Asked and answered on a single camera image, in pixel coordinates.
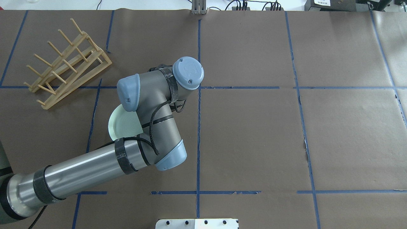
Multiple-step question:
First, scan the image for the pale green plate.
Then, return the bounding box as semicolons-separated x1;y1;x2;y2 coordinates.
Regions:
108;104;143;141

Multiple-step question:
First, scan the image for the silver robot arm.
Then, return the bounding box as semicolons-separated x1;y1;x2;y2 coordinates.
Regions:
1;56;204;224

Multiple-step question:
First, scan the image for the black power strip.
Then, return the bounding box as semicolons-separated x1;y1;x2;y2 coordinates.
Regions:
223;0;284;11

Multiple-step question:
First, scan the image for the wooden dish rack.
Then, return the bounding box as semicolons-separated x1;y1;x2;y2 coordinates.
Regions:
24;18;112;110

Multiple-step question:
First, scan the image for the black device box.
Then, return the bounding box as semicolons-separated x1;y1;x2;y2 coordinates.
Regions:
304;0;356;12

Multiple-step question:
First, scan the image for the aluminium frame post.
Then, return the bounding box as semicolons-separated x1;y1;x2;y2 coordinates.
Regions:
189;0;207;15

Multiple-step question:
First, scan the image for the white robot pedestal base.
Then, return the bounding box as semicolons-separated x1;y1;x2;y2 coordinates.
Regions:
155;218;239;229

